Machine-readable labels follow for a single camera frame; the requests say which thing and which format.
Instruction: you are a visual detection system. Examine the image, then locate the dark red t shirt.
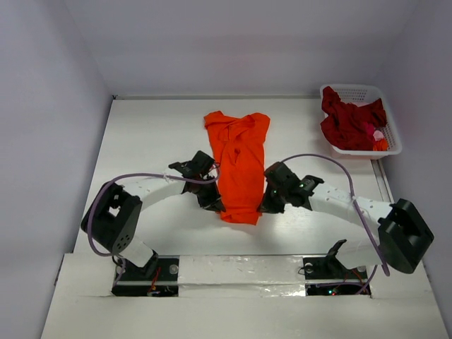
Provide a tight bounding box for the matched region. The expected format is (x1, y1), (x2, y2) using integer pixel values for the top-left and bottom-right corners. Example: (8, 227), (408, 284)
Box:
(321, 86), (388, 151)

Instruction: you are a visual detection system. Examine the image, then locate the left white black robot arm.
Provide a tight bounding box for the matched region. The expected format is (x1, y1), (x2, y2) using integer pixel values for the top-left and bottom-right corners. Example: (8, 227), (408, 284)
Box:
(81, 151), (225, 279)

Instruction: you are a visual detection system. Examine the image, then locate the orange t shirt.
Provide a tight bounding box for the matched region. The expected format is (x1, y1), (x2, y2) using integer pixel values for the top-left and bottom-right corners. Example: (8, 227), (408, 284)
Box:
(204, 111), (270, 225)

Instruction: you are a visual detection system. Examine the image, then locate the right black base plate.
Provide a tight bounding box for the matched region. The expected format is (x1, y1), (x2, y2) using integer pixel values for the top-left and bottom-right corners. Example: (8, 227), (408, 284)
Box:
(298, 256), (371, 297)

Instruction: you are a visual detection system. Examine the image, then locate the small orange garment in basket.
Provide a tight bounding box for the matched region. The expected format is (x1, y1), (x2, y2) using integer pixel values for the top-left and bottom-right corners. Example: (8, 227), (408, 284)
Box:
(373, 138), (389, 152)

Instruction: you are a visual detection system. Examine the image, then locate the white plastic basket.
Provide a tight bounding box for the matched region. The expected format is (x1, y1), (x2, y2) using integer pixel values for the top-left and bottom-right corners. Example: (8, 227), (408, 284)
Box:
(320, 84), (402, 160)

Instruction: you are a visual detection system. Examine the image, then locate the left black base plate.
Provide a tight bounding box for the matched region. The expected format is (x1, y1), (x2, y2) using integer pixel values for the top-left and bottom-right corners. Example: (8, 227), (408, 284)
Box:
(112, 257), (179, 297)

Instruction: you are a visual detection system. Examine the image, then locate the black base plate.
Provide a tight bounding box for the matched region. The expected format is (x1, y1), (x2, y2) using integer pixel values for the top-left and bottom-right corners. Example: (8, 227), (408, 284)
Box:
(112, 257), (179, 297)
(298, 256), (371, 297)

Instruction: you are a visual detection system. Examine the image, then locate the pink garment in basket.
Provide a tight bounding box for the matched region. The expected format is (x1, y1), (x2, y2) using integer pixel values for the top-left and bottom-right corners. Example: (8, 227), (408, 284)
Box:
(363, 122), (384, 143)

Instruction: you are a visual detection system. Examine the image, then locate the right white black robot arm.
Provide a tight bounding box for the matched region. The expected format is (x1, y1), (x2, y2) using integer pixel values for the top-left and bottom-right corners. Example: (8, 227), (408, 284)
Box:
(259, 162), (434, 277)

